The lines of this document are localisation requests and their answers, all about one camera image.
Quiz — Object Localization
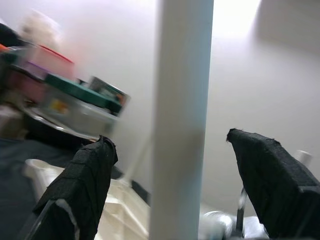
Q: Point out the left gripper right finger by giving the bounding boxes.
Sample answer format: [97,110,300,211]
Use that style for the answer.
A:
[226,128,320,239]

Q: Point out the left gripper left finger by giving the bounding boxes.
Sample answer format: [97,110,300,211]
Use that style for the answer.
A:
[32,135,119,240]

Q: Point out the white plastic table leg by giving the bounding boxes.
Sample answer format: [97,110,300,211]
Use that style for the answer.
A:
[148,0,215,240]

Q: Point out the white plastic children table top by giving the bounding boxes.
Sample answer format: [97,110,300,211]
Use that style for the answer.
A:
[23,158,151,240]

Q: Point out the clear plastic storage bin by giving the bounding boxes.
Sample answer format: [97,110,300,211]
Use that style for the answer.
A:
[23,86,119,136]

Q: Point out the dark printed carton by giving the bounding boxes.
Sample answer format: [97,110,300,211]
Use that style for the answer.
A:
[86,75,131,111]

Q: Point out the pink box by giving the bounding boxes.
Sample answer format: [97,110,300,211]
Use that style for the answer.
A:
[26,44,76,81]

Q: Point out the black bag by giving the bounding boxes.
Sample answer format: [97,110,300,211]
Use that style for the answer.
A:
[0,21,24,49]

